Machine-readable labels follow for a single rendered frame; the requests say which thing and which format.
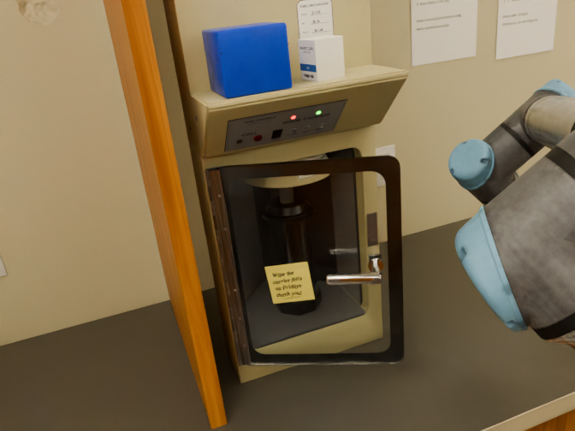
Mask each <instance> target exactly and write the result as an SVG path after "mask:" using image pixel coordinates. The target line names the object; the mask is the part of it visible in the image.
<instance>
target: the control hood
mask: <svg viewBox="0 0 575 431"><path fill-rule="evenodd" d="M407 77H408V72H407V71H406V70H405V69H399V68H390V67H384V66H378V65H372V64H371V65H366V66H360V67H355V68H345V76H344V77H340V78H335V79H331V80H322V81H313V80H302V79H301V76H297V77H292V84H293V86H292V88H290V89H285V90H280V91H274V92H265V93H259V94H254V95H249V96H244V97H234V98H225V97H223V96H221V95H220V94H218V93H216V92H214V91H206V92H196V93H193V95H192V96H191V99H192V104H193V113H194V119H195V123H196V128H197V134H198V139H199V148H200V153H201V155H202V156H203V157H205V158H208V157H213V156H220V155H225V154H229V153H234V152H238V151H246V150H250V149H255V148H259V147H264V146H268V145H276V144H280V143H285V142H289V141H294V140H298V139H306V138H310V137H315V136H319V135H324V134H329V133H337V132H341V131H346V130H350V129H354V128H359V127H367V126H371V125H376V124H380V123H381V122H382V120H383V118H384V116H385V115H386V114H387V112H388V110H389V108H390V106H391V105H392V103H393V101H394V100H395V98H396V96H397V95H398V93H399V91H400V89H401V87H402V86H403V85H404V83H405V81H406V79H407ZM345 99H347V103H346V105H345V107H344V109H343V111H342V113H341V116H340V118H339V120H338V122H337V124H336V126H335V130H334V131H330V132H326V133H318V134H313V135H309V136H305V137H300V138H296V139H288V140H283V141H278V142H274V143H269V144H265V145H257V146H253V147H248V148H244V149H239V150H235V151H227V152H224V148H225V141H226V134H227V127H228V121H231V120H235V119H240V118H245V117H250V116H255V115H264V114H268V113H274V112H278V111H283V110H288V109H297V108H302V107H307V106H312V105H317V104H321V103H330V102H335V101H341V100H345Z"/></svg>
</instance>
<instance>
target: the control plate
mask: <svg viewBox="0 0 575 431"><path fill-rule="evenodd" d="M346 103H347V99H345V100H341V101H335V102H330V103H321V104H317V105H312V106H307V107H302V108H297V109H288V110H283V111H278V112H274V113H268V114H264V115H255V116H250V117H245V118H240V119H235V120H231V121H228V127H227V134H226V141H225V148H224V152H227V151H235V150H239V149H244V148H248V147H253V146H257V145H265V144H269V143H274V142H278V141H283V140H288V139H296V138H300V137H305V136H309V135H313V134H318V133H326V132H330V131H334V130H335V126H336V124H337V122H338V120H339V118H340V116H341V113H342V111H343V109H344V107H345V105H346ZM319 110H321V111H322V113H321V114H319V115H316V114H315V113H316V112H317V111H319ZM292 115H296V116H297V117H296V118H295V119H293V120H291V119H290V117H291V116H292ZM321 123H323V127H322V128H321V127H319V126H318V125H319V124H321ZM307 126H310V128H309V129H310V130H308V131H307V129H305V127H307ZM294 128H296V131H295V132H296V133H293V132H291V130H292V129H294ZM279 129H283V130H282V135H281V137H280V138H278V139H271V137H272V133H273V131H275V130H279ZM257 135H262V137H263V138H262V139H261V140H260V141H254V139H253V138H254V137H255V136H257ZM239 139H242V140H243V141H242V142H241V143H239V144H237V143H236V141H237V140H239Z"/></svg>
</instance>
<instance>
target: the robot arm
mask: <svg viewBox="0 0 575 431"><path fill-rule="evenodd" d="M545 146H546V147H548V148H549V149H551V151H550V152H549V153H547V154H546V155H545V156H543V157H542V158H541V159H540V160H539V161H537V162H536V163H535V164H534V165H533V166H531V167H530V168H529V169H528V170H526V171H525V172H524V173H523V174H522V175H520V176H519V175H518V173H517V172H516V171H517V170H518V169H519V168H520V167H521V166H523V165H524V164H525V163H526V162H527V161H529V160H530V159H531V158H532V157H533V156H535V155H536V153H537V152H538V151H540V150H541V149H542V148H543V147H545ZM448 169H449V172H450V174H451V175H452V176H453V177H454V178H455V179H456V180H457V181H458V183H459V184H460V185H461V186H462V187H463V188H465V189H466V190H467V191H468V192H470V193H471V194H472V195H473V196H474V197H475V198H476V199H477V200H478V201H480V202H481V203H482V204H483V206H481V207H480V208H479V211H478V212H477V213H476V214H475V215H474V216H473V217H472V218H471V219H470V220H469V221H468V222H467V223H466V224H465V225H464V226H463V227H462V228H461V229H460V230H459V231H458V232H457V234H456V237H455V242H454V243H455V249H456V252H457V254H458V257H459V259H460V261H461V263H462V265H463V267H464V269H465V271H466V273H467V274H468V275H469V277H470V279H471V281H472V282H473V284H474V285H475V287H476V289H477V290H478V291H479V292H480V294H481V295H482V297H483V299H484V300H485V301H486V303H487V304H488V305H489V307H490V308H491V309H492V311H494V313H495V314H496V315H497V316H498V317H499V319H500V320H501V321H503V322H504V323H505V325H506V326H507V327H508V328H509V329H511V330H512V331H514V332H516V333H517V332H520V331H525V330H527V329H528V326H530V327H531V328H532V329H533V330H534V331H535V332H536V333H537V334H538V335H539V337H540V338H542V339H543V340H544V341H546V342H551V343H560V344H566V345H569V346H570V347H571V348H572V349H573V350H574V351H575V91H574V90H573V89H572V88H571V87H570V86H569V85H568V84H567V83H565V82H562V81H561V80H557V79H553V80H550V81H549V82H548V83H546V84H545V85H544V86H543V87H541V88H539V89H537V90H536V91H535V92H534V93H533V95H532V96H531V97H530V98H529V99H528V100H527V101H525V102H524V103H523V104H522V105H521V106H520V107H519V108H518V109H516V110H515V111H514V112H513V113H512V114H511V115H510V116H508V117H507V118H506V119H505V120H504V121H503V122H502V123H501V124H500V125H499V126H498V127H497V128H496V129H495V130H493V131H492V132H491V133H490V134H489V135H488V136H487V137H486V138H484V139H483V140H480V139H468V140H467V141H465V142H461V143H460V144H458V145H457V146H456V147H455V148H454V149H453V151H452V152H451V154H450V156H449V158H448Z"/></svg>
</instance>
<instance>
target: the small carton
mask: <svg viewBox="0 0 575 431"><path fill-rule="evenodd" d="M298 44H299V62H300V72H301V79H302V80H313V81H322V80H331V79H335V78H340V77H344V76H345V65H344V50H343V36H334V35H324V36H318V37H312V38H302V39H298Z"/></svg>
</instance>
